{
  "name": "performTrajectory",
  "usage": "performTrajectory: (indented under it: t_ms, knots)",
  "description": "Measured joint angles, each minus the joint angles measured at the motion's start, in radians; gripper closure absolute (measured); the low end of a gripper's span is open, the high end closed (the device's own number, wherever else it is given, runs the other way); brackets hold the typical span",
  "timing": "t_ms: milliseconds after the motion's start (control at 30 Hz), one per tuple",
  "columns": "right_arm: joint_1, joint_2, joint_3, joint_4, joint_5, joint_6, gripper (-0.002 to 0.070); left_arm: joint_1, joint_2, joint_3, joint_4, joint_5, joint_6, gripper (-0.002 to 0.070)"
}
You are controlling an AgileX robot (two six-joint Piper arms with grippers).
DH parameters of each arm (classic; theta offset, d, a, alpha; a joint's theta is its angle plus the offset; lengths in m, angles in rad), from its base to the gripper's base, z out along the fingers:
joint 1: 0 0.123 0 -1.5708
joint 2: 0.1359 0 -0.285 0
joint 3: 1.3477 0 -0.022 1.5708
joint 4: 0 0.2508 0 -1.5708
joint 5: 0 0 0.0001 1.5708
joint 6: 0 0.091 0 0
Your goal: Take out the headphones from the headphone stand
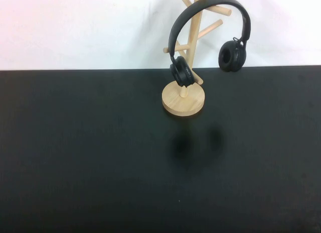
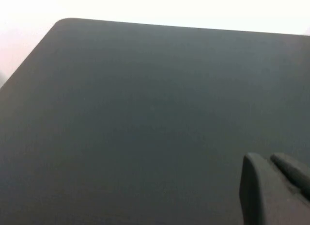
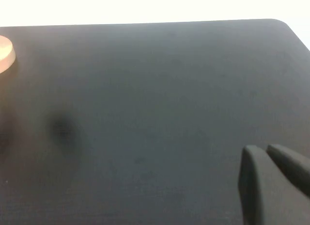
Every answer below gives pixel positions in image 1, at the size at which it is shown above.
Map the black over-ear headphones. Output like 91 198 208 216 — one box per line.
168 0 251 88

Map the wooden branched headphone stand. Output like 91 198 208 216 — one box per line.
162 0 231 118

